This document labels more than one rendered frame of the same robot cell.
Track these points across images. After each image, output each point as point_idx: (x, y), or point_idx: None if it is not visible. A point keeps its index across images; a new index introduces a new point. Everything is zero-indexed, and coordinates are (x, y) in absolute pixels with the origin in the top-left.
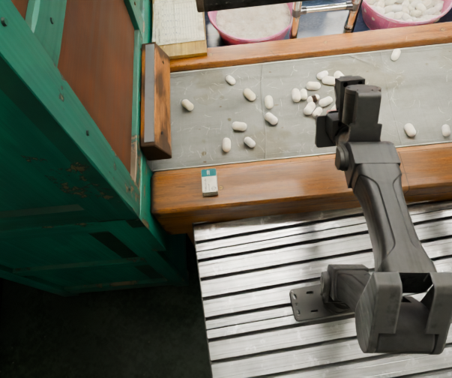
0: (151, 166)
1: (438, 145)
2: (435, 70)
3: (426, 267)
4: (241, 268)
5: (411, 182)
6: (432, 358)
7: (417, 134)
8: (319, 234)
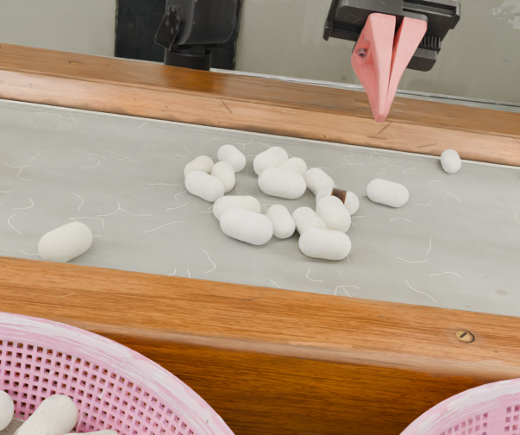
0: None
1: (472, 144)
2: (469, 269)
3: None
4: None
5: None
6: (447, 102)
7: (513, 178)
8: None
